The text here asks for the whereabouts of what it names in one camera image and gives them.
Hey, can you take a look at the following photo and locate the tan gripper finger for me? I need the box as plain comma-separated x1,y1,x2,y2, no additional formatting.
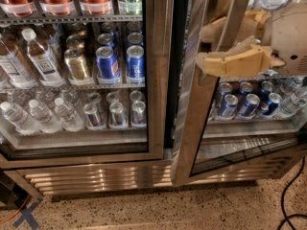
200,10,272,44
196,36,286,78

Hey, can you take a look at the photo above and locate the water bottle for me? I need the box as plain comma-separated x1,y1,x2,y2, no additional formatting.
29,100,62,133
55,98,84,132
0,102,40,135

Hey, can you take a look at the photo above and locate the blue pepsi can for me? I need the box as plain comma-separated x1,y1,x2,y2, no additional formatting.
126,45,145,82
237,94,260,118
217,94,238,119
95,46,121,84

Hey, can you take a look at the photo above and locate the blue Pepsi can lower left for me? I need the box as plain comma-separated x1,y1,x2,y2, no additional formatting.
217,94,238,119

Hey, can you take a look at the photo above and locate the front left blue Pepsi can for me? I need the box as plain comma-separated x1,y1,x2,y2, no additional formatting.
95,46,121,84

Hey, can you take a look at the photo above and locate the fridge glass door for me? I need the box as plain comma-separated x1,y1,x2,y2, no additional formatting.
171,0,306,186
0,0,173,172

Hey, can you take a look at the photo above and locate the blue Pepsi can lower middle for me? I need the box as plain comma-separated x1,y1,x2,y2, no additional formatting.
237,94,260,118

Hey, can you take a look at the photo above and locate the left water bottle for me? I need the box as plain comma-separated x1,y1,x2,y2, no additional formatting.
0,102,40,135

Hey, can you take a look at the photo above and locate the black floor cable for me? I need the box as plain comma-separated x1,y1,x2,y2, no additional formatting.
276,156,307,230

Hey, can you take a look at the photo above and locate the front right blue Pepsi can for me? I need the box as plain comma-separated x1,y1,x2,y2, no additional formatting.
126,45,145,82

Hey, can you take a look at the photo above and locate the middle water bottle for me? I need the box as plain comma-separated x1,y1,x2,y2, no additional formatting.
29,100,62,133

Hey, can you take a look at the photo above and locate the right water bottle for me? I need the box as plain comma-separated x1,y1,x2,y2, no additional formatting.
55,98,84,132

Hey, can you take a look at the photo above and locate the gold soda can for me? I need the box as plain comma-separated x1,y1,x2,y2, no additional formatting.
64,48,94,86

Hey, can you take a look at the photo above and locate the orange floor cable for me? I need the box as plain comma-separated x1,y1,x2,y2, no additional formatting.
0,194,33,225

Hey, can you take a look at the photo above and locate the tea bottle white cap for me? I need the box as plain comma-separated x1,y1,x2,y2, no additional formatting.
22,28,64,87

